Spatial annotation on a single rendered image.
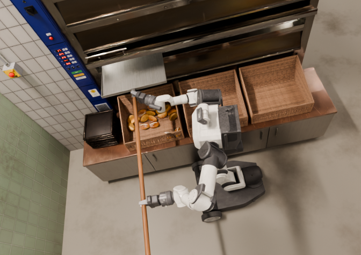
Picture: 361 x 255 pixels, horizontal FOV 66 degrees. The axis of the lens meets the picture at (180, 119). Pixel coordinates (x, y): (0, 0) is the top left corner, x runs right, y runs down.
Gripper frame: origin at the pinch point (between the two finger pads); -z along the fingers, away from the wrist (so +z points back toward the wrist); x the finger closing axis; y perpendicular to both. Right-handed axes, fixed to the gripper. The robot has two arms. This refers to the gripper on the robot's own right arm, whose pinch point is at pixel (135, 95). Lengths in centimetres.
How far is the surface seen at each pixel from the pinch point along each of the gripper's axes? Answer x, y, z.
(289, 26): 2, 108, 90
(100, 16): -53, 23, -24
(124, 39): -28.0, 29.6, -17.9
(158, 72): 1.7, 28.7, 4.5
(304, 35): 15, 115, 102
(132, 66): 1.6, 27.1, -20.8
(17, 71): -26, -25, -90
